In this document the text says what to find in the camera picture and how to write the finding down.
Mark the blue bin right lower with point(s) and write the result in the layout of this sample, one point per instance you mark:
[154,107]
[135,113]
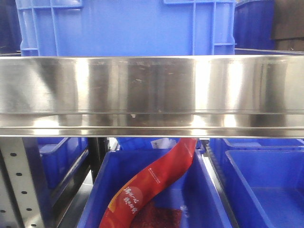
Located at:
[263,180]

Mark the dark blue crate upper right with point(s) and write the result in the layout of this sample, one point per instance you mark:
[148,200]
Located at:
[253,24]

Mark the red snack bag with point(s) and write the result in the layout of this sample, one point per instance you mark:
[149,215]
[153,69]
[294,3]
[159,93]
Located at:
[146,184]

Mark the large blue crate top shelf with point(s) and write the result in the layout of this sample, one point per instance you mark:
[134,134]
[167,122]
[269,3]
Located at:
[126,27]

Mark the blue bin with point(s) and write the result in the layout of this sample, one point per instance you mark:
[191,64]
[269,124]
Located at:
[58,155]
[194,193]
[263,180]

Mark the blue bin left lower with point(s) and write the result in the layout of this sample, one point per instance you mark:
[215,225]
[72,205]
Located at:
[58,155]

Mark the stainless steel shelf rail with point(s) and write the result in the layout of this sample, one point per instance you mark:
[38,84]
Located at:
[194,96]

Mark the blue bin centre lower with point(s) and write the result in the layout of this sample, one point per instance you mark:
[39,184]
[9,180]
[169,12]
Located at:
[194,193]

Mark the perforated steel shelf post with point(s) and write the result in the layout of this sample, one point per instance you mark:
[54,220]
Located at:
[24,197]

